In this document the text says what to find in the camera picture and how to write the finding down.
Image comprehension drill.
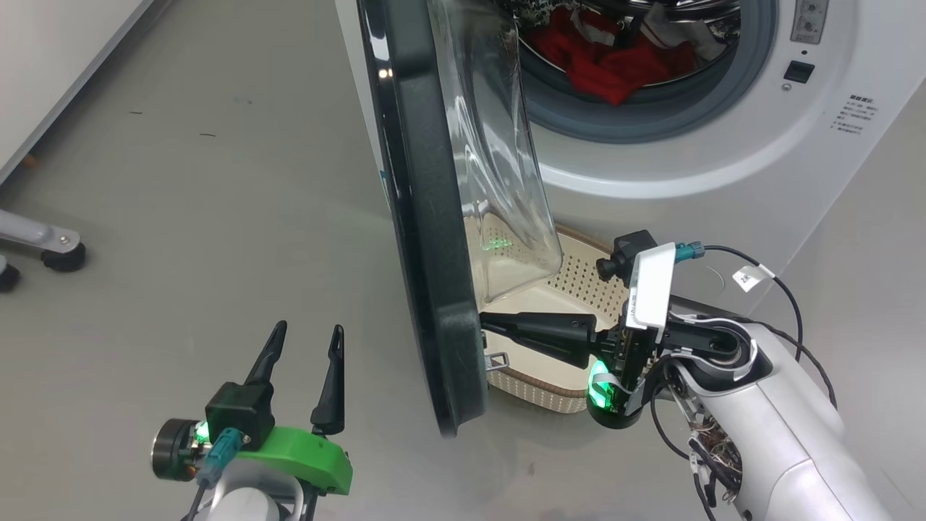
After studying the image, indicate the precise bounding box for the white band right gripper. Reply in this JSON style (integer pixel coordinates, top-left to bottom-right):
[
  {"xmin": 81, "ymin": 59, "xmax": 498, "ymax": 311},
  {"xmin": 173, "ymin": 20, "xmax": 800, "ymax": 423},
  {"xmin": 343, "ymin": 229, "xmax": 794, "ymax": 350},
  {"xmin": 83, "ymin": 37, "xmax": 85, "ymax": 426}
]
[{"xmin": 480, "ymin": 244, "xmax": 678, "ymax": 431}]

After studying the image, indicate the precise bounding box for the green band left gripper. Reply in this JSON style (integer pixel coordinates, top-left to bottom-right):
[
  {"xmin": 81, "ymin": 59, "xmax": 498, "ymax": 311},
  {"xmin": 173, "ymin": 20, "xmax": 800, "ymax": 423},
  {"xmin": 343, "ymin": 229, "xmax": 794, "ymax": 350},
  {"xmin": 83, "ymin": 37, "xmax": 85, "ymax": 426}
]
[{"xmin": 150, "ymin": 321, "xmax": 354, "ymax": 497}]

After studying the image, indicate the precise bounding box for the black washing machine door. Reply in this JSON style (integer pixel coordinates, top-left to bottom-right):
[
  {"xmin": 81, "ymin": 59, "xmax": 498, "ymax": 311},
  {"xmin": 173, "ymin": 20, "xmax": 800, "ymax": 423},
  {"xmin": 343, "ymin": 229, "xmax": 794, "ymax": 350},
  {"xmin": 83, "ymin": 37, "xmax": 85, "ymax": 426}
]
[{"xmin": 354, "ymin": 0, "xmax": 565, "ymax": 439}]

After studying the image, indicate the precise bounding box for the red fleece cloth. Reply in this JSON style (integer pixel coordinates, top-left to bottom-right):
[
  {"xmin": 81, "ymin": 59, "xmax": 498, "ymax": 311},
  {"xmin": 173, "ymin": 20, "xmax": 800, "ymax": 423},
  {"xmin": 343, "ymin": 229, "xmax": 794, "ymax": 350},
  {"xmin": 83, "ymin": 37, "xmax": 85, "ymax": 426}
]
[{"xmin": 566, "ymin": 40, "xmax": 699, "ymax": 107}]

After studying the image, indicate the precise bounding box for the white grey garment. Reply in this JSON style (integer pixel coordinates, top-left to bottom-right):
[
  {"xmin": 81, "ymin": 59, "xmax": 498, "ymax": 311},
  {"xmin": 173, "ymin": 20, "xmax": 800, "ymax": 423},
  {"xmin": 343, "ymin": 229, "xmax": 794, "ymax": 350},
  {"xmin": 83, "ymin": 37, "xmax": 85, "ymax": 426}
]
[{"xmin": 640, "ymin": 4, "xmax": 717, "ymax": 51}]

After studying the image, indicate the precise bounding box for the black white patterned garment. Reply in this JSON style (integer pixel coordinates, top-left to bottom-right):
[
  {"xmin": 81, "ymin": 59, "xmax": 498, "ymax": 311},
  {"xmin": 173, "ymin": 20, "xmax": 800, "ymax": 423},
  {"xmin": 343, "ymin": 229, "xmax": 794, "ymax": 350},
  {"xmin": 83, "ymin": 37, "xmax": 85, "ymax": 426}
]
[{"xmin": 498, "ymin": 0, "xmax": 576, "ymax": 31}]

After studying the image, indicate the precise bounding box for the cream perforated laundry basket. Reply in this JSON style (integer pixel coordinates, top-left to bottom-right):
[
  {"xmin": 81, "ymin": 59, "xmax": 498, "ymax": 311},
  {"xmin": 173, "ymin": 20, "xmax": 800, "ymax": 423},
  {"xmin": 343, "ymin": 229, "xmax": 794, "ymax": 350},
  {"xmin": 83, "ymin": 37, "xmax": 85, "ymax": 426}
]
[{"xmin": 463, "ymin": 217, "xmax": 634, "ymax": 415}]

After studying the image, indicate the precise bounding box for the white front-load washing machine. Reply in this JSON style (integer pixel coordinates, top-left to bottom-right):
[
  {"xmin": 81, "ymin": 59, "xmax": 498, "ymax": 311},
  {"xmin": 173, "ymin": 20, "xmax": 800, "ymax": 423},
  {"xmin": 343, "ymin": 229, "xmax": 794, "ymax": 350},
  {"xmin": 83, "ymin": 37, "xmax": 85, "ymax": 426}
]
[{"xmin": 334, "ymin": 0, "xmax": 926, "ymax": 319}]

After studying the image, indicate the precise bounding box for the steel washing machine drum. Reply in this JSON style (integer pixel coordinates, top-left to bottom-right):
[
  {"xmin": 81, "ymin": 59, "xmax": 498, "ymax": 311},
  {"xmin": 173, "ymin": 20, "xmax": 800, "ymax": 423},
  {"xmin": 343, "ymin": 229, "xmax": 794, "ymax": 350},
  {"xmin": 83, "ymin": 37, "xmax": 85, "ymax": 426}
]
[{"xmin": 626, "ymin": 0, "xmax": 742, "ymax": 22}]

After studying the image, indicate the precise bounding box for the grey metal partition leg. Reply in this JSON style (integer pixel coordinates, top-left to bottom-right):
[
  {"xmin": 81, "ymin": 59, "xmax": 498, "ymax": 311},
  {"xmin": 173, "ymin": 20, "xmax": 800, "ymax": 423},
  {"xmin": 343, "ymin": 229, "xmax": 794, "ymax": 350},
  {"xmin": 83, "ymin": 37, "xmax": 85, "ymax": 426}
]
[{"xmin": 0, "ymin": 208, "xmax": 82, "ymax": 255}]

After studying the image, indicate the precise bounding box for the white text warning sticker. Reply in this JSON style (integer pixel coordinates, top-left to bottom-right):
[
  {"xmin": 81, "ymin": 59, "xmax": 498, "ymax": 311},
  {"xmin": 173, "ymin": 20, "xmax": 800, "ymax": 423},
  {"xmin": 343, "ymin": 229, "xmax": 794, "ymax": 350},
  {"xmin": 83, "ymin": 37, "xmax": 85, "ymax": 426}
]
[{"xmin": 828, "ymin": 93, "xmax": 880, "ymax": 138}]

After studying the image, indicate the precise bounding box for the grey instruction label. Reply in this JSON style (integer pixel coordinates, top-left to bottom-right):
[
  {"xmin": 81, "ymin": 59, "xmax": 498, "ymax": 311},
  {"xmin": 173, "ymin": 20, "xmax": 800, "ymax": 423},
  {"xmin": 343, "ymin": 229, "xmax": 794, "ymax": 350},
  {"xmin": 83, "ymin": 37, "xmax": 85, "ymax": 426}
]
[{"xmin": 790, "ymin": 0, "xmax": 830, "ymax": 46}]

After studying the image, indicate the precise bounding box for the black cable with teal plug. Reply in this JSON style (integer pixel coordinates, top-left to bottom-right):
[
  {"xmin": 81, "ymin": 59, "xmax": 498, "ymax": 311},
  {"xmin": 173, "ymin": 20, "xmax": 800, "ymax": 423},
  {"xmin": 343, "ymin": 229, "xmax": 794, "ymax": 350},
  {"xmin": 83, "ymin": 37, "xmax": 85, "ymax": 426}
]
[
  {"xmin": 182, "ymin": 427, "xmax": 244, "ymax": 521},
  {"xmin": 675, "ymin": 241, "xmax": 840, "ymax": 410}
]

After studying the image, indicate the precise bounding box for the thin black looped cable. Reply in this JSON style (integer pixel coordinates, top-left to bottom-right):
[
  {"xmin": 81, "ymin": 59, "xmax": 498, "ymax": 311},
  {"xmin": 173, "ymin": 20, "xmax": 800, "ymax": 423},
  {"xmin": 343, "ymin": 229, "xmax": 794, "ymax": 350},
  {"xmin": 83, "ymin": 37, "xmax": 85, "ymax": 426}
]
[{"xmin": 649, "ymin": 368, "xmax": 724, "ymax": 521}]

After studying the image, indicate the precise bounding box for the exposed coloured wire bundle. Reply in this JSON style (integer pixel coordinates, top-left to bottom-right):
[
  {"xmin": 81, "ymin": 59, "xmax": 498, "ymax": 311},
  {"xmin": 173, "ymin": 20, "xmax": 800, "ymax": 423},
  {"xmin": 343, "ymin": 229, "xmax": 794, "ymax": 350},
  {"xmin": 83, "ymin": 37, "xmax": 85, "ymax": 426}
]
[{"xmin": 687, "ymin": 423, "xmax": 743, "ymax": 501}]

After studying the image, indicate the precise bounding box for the white cable tag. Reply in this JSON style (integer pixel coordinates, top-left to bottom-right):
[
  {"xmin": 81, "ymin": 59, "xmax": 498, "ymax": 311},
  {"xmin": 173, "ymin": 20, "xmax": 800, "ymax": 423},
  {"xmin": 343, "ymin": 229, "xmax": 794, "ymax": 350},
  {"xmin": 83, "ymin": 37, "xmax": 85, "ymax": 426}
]
[{"xmin": 732, "ymin": 264, "xmax": 775, "ymax": 292}]

